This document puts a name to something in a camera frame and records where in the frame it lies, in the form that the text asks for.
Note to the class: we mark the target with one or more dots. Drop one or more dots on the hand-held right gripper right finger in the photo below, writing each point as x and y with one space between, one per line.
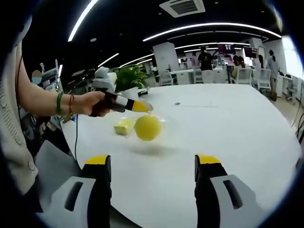
211 194

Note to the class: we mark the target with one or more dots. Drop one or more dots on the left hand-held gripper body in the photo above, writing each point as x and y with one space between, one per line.
104 82

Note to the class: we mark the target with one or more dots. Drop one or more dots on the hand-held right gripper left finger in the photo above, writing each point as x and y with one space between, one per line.
97 192

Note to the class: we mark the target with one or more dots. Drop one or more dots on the rectangular yellow silicone block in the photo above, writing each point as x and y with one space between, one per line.
123 127

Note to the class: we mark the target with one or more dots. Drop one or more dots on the round yellow silicone block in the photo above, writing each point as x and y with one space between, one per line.
147 128

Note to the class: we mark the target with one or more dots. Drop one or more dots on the person's left hand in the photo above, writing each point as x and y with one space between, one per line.
88 103

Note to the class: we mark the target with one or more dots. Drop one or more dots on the small black table object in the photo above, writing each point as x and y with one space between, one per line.
143 90

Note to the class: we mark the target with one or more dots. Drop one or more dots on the potted green plant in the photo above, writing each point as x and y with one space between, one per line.
129 77

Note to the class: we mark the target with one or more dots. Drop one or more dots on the white office chair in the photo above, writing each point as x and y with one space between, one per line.
244 76
166 78
264 78

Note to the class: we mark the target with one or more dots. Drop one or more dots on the grey mesh office chair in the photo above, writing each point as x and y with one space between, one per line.
57 164

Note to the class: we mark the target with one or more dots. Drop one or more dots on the storage shelf with bins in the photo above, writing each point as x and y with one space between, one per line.
51 76

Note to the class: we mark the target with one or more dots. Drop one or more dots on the straight ceiling light strip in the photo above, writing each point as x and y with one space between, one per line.
82 20

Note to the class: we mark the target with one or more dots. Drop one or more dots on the ceiling air conditioner vent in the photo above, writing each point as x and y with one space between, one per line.
181 7

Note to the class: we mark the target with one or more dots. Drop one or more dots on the red display screen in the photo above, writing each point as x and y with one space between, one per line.
226 48

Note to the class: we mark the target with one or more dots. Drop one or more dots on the curved ceiling light strip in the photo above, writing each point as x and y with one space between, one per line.
213 25

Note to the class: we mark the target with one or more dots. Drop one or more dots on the dark display screen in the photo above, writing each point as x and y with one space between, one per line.
250 51

